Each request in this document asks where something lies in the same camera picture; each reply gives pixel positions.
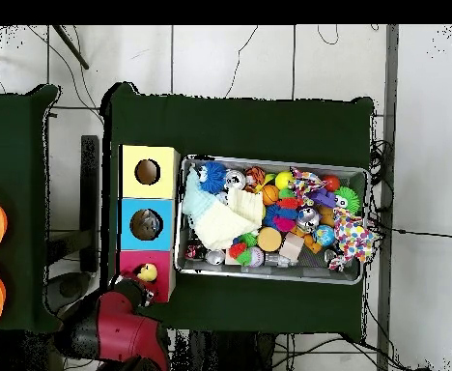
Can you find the orange round sponge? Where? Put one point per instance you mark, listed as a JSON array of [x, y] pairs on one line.
[[269, 239]]

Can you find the orange toy basketball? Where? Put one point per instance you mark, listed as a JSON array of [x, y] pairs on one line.
[[271, 195]]

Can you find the blue orange spiky ball toy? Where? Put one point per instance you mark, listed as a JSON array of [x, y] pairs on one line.
[[282, 216]]

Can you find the silver drink can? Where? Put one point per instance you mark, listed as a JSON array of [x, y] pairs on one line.
[[235, 179]]

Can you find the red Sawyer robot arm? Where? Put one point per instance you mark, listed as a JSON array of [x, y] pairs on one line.
[[125, 332]]

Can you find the cream waffle cloth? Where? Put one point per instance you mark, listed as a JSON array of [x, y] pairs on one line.
[[222, 228]]

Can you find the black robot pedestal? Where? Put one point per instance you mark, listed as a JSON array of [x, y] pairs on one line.
[[226, 355]]

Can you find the colourful spotted cloth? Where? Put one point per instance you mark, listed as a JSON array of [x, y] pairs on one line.
[[355, 235]]

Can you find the wooden box with three holes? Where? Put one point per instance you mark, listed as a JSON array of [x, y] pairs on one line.
[[164, 185]]

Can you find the mint waffle cloth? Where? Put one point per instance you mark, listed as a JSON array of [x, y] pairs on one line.
[[193, 201]]

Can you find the grey round stand base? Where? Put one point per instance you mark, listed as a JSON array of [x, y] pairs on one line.
[[69, 290]]

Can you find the dark green table cloth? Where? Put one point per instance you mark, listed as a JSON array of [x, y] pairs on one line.
[[230, 123], [17, 154]]

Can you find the black tripod leg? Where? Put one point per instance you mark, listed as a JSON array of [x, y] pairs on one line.
[[71, 48]]

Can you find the blue fuzzy toy with eyes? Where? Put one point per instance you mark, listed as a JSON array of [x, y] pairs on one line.
[[212, 177]]

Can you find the green fuzzy toy with eyes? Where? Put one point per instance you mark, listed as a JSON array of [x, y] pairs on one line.
[[349, 197]]

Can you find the blue green globe ball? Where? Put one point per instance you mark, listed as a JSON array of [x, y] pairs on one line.
[[323, 235]]

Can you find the black upright panel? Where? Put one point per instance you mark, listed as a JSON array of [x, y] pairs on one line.
[[89, 193]]

